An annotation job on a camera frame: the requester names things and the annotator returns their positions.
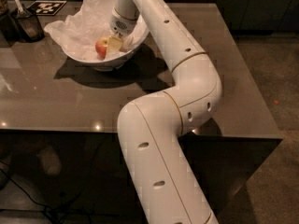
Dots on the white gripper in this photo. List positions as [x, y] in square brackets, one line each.
[122, 24]

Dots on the red yellow apple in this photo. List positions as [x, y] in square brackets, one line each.
[101, 47]

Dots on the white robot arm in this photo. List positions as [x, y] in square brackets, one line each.
[149, 127]

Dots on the white bowl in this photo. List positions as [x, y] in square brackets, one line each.
[87, 54]

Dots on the white crumpled paper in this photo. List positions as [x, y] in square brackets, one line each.
[87, 26]

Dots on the black fiducial marker card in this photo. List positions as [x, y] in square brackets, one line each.
[46, 7]

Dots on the dark glass cup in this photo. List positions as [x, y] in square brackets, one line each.
[28, 25]

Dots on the white handled utensil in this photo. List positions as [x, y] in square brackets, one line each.
[22, 12]

